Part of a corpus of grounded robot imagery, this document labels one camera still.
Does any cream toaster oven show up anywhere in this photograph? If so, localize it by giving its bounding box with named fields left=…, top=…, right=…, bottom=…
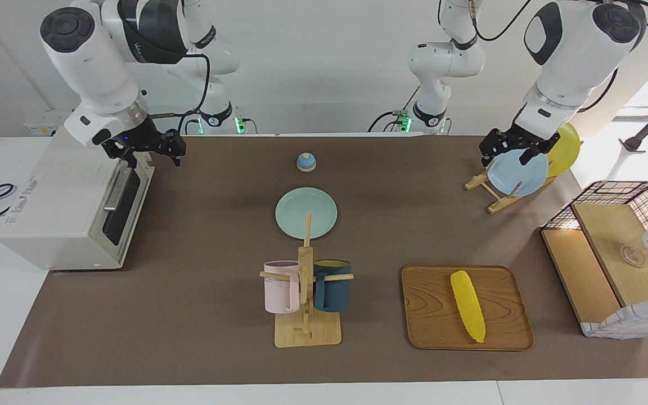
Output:
left=0, top=127, right=156, bottom=271

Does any mint green plate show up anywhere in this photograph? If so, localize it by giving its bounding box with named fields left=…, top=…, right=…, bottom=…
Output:
left=275, top=187, right=338, bottom=239

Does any yellow corn cob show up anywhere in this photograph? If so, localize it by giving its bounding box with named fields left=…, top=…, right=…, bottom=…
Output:
left=451, top=271, right=486, bottom=343

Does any light blue plate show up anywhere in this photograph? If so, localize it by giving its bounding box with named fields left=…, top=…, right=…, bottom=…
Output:
left=487, top=149, right=549, bottom=197

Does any yellow plate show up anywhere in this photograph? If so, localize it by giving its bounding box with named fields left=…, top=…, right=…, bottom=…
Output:
left=546, top=123, right=582, bottom=177

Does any wooden plate rack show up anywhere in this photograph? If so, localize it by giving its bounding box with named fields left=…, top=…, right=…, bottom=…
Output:
left=465, top=163, right=555, bottom=214

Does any brown table mat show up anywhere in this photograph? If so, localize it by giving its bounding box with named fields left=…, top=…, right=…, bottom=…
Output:
left=0, top=135, right=648, bottom=389

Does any white power strip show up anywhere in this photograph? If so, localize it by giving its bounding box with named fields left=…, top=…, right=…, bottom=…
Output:
left=23, top=110, right=74, bottom=137

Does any clear glass item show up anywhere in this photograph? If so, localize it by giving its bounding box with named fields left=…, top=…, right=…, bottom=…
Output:
left=619, top=244, right=646, bottom=268

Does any brown wooden tray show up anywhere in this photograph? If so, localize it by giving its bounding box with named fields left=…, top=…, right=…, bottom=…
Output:
left=402, top=265, right=534, bottom=352

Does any pink mug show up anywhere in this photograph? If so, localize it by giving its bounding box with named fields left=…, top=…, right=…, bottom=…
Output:
left=263, top=260, right=301, bottom=314

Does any dark teal mug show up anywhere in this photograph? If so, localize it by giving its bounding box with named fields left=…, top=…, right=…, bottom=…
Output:
left=313, top=259, right=352, bottom=313

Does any wooden mug rack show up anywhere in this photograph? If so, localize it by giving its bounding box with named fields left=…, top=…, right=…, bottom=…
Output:
left=260, top=213, right=354, bottom=348

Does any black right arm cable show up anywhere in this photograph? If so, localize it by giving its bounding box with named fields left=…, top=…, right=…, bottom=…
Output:
left=147, top=52, right=212, bottom=136

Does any wooden wire frame shelf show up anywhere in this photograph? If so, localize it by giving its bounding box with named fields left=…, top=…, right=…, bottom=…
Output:
left=540, top=181, right=648, bottom=339

